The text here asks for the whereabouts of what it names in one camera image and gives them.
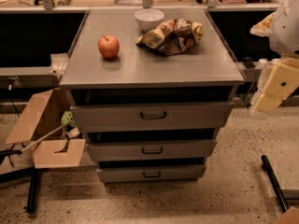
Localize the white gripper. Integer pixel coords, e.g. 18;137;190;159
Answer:
249;11;299;114

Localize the grey bottom drawer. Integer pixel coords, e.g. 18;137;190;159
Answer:
96;164;206;183

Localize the grey drawer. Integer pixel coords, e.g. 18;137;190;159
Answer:
71;102;233;133
96;164;206;183
88;139;217;161

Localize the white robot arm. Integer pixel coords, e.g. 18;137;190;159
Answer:
249;0;299;119

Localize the grey metal drawer cabinet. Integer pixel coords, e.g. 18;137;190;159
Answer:
60;7;244;170

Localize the grey top drawer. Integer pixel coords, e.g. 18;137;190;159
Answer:
71;102;233;133

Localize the grey middle drawer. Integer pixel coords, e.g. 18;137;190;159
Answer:
88;139;217;161

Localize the open cardboard box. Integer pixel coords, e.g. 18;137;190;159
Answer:
5;89;89;169

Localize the crumpled chip bag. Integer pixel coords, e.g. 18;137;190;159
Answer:
135;18;204;56

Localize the white bowl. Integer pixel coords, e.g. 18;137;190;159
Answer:
135;8;164;32

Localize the red apple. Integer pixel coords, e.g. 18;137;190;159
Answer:
97;35;120;59

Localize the thin white rod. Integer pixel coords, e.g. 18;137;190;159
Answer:
21;119;74;153

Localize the black stand leg left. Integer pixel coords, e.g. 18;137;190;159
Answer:
0;167;39;214

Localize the white plastic bracket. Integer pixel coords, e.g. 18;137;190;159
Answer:
49;53;69;76

